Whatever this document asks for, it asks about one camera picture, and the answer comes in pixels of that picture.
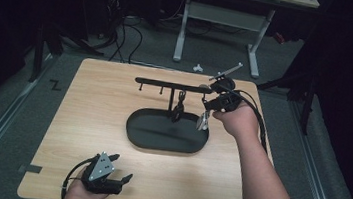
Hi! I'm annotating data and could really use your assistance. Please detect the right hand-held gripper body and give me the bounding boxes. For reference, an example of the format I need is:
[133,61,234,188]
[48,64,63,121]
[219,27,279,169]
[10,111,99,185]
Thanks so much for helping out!
[204,58,247,116]

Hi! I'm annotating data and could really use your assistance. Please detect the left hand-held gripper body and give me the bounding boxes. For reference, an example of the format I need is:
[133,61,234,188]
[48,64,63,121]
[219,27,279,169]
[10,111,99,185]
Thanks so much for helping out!
[79,148,128,198]

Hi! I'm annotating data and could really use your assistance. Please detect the silver car key fob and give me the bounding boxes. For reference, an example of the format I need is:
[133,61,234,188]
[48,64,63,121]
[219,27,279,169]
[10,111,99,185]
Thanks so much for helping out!
[194,94,214,132]

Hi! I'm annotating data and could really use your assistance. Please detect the black car key fob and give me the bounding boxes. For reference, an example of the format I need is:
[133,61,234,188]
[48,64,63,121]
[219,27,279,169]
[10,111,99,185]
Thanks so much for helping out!
[170,89,188,124]

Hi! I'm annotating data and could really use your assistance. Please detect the black key rack with tray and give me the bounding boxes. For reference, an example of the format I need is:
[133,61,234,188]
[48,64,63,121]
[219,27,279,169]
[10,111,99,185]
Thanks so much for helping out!
[123,75,215,157]

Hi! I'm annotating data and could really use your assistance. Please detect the person's right hand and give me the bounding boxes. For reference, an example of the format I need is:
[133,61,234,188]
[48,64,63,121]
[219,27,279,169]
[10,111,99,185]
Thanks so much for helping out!
[210,98,265,142]

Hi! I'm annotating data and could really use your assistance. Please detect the person's left hand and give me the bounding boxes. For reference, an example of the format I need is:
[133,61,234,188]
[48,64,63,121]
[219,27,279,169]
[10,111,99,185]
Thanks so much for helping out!
[61,163,112,199]

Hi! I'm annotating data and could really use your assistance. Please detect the small white floor object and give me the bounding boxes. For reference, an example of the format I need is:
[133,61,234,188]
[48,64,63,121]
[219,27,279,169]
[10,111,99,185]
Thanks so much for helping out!
[192,62,205,74]

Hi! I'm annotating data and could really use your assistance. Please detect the grey tape strip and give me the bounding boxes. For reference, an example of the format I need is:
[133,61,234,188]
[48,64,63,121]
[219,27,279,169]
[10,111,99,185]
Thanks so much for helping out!
[18,162,44,176]

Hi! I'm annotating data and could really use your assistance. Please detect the desk with white metal legs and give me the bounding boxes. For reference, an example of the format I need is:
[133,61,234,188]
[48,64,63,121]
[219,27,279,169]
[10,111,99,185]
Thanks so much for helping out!
[170,0,321,86]

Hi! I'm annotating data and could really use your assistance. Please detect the black metal stand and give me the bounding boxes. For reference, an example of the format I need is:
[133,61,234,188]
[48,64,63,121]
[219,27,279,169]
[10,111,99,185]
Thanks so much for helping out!
[251,52,325,136]
[27,17,108,92]

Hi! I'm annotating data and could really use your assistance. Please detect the small red object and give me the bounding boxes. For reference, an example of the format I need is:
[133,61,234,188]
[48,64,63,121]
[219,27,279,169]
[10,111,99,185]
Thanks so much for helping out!
[272,31,288,46]

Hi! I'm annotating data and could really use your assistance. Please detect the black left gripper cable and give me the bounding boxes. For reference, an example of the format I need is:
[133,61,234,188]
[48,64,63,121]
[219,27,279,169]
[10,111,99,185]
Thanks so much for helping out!
[60,152,97,199]

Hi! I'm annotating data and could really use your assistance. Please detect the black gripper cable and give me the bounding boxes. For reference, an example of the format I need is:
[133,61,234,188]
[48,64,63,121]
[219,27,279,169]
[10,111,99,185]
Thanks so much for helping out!
[217,85,276,155]
[60,152,97,199]

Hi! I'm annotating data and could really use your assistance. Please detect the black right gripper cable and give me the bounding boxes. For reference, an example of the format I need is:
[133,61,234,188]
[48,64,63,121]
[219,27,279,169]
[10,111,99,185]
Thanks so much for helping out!
[217,85,276,155]

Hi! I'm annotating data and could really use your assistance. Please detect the black floor cables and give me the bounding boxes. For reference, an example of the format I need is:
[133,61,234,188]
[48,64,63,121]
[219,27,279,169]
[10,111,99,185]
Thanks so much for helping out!
[92,9,147,66]

